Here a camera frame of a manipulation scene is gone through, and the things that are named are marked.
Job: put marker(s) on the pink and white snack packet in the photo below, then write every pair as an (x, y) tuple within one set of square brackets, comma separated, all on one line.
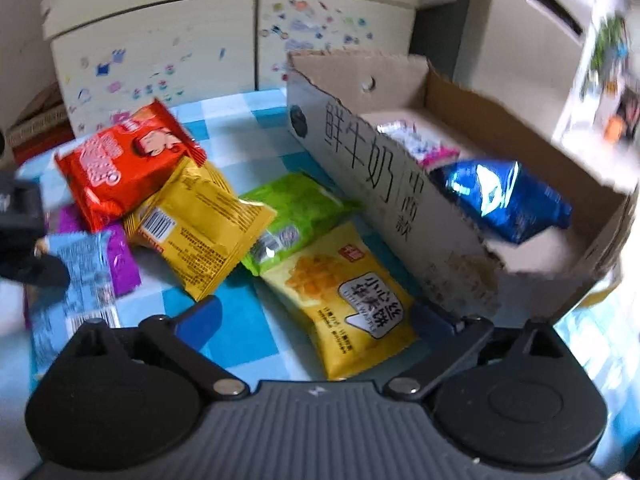
[(422, 147)]

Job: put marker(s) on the yellow waffle snack packet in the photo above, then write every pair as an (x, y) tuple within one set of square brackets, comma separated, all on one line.
[(345, 320)]

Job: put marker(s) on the white drawer unit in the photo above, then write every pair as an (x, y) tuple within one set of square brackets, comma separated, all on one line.
[(510, 30)]

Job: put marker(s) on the yellow snack packet with barcode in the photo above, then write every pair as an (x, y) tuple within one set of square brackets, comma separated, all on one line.
[(200, 230)]

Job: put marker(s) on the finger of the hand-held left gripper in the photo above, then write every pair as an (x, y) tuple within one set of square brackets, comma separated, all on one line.
[(52, 272)]

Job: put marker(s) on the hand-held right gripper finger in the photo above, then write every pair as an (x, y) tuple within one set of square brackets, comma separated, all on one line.
[(200, 321)]

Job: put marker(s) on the white panel with colourful stickers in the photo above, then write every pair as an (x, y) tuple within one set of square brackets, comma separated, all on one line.
[(607, 75)]

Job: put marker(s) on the red snack packet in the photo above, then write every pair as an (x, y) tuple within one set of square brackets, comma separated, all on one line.
[(120, 170)]

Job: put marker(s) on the blue checked tablecloth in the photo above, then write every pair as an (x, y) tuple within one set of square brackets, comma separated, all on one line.
[(250, 327)]

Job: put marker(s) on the purple snack packet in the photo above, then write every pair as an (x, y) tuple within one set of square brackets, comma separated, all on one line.
[(122, 265)]

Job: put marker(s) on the green snack packet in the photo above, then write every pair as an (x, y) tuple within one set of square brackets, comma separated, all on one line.
[(295, 210)]

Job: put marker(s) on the light blue snack packet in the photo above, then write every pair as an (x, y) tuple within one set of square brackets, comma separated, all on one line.
[(82, 285)]

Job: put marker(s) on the cream cabinet with stickers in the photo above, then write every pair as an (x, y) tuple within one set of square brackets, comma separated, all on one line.
[(175, 50)]

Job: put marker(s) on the shiny blue snack packet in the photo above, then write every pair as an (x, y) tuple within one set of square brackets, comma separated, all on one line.
[(505, 200)]

